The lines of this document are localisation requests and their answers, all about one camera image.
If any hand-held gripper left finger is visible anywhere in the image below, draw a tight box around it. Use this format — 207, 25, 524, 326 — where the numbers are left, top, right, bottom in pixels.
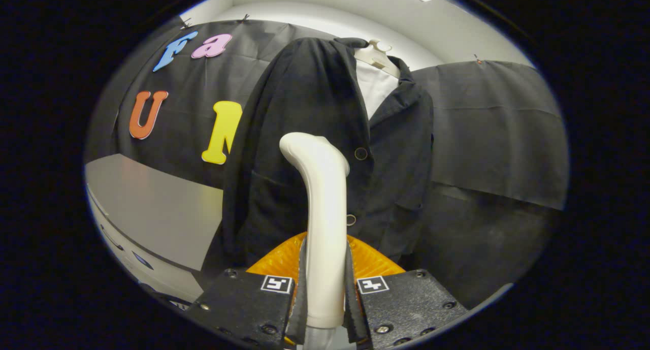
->
185, 232, 309, 350

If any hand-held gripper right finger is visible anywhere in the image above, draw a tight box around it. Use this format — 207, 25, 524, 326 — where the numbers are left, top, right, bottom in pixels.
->
346, 233, 470, 349

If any white garment steamer head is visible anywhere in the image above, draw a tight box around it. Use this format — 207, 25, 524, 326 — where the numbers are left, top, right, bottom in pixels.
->
279, 132, 351, 329

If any black jacket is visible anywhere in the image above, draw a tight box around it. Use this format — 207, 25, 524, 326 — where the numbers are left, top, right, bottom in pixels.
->
201, 37, 435, 279

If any white garment form board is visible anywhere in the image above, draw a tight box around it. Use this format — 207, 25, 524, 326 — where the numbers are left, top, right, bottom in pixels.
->
355, 60, 399, 119

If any white clothes hanger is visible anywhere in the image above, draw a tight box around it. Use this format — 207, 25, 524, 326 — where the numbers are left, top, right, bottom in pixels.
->
354, 39, 402, 79

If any grey cabinet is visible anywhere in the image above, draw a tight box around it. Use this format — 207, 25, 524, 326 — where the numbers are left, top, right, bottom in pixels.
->
85, 153, 224, 310

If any black backdrop cloth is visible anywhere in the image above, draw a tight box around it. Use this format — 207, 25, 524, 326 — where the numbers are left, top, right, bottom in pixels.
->
85, 17, 569, 310

